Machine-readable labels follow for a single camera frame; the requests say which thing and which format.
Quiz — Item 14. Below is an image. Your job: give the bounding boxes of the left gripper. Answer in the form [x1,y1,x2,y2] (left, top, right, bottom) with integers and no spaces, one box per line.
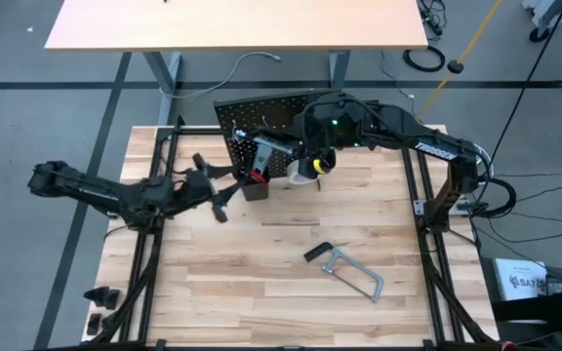
[181,153,244,224]

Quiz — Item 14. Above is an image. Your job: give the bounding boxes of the white tape roll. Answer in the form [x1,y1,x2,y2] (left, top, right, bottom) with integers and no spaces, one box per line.
[286,159,322,187]

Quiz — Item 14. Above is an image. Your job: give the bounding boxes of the black C-clamp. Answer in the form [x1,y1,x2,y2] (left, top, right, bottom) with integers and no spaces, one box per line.
[231,127,306,156]

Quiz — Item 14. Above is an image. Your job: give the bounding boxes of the black-handled grey hacksaw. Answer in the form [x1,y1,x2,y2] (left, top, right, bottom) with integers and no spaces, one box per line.
[301,241,386,305]

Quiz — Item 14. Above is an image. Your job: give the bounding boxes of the tall narrow black bin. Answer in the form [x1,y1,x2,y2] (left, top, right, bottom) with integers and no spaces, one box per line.
[239,168,271,202]

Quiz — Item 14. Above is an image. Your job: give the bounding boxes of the black perforated pegboard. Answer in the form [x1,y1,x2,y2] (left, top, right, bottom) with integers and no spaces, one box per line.
[213,90,343,182]

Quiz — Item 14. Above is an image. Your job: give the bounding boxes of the light wooden desk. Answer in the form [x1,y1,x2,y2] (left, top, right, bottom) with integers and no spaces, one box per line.
[43,0,430,126]

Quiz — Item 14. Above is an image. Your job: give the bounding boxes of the black spare finger part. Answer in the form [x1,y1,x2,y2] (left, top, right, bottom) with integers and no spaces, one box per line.
[82,286,110,309]
[85,312,103,337]
[103,289,122,312]

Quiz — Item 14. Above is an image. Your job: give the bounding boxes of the white printed box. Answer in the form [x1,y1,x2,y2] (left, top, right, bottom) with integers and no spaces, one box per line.
[492,257,550,301]

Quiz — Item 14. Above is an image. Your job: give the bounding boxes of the grey cart with caster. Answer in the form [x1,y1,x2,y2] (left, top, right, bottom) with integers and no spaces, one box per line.
[520,0,562,46]

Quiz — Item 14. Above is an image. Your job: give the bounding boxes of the black cart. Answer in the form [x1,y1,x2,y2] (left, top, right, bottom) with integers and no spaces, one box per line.
[489,274,562,345]

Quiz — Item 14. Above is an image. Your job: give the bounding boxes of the grey cable with plug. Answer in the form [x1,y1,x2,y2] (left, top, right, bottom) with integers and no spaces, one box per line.
[158,50,283,100]

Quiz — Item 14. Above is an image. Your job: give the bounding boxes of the coiled black cable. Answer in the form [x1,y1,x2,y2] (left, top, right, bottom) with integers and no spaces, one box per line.
[401,43,447,75]

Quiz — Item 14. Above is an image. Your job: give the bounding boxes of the black aluminium table frame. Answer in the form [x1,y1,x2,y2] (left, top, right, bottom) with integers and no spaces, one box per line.
[93,114,500,351]

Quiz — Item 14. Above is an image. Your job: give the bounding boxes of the yellow strap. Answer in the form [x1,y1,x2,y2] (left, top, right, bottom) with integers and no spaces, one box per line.
[411,0,507,126]

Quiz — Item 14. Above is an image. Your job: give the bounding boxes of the thin slanted black cable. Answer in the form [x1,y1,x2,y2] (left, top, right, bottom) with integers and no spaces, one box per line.
[487,0,562,170]

